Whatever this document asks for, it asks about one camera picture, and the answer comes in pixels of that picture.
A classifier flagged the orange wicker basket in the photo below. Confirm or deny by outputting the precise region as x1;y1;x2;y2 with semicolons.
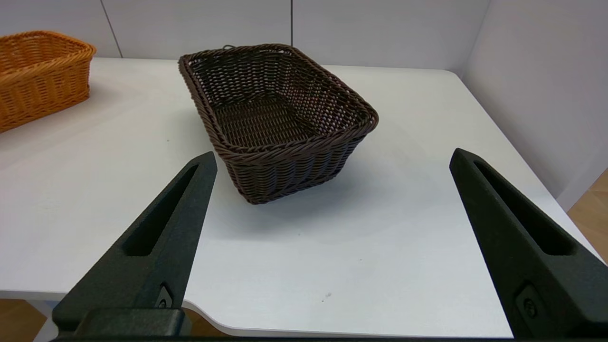
0;31;97;134

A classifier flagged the dark brown wicker basket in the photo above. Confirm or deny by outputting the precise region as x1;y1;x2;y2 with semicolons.
179;44;380;205

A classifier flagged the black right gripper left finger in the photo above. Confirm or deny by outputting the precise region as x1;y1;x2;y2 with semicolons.
52;151;218;334

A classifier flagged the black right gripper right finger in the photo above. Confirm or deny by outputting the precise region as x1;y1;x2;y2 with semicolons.
449;148;608;339

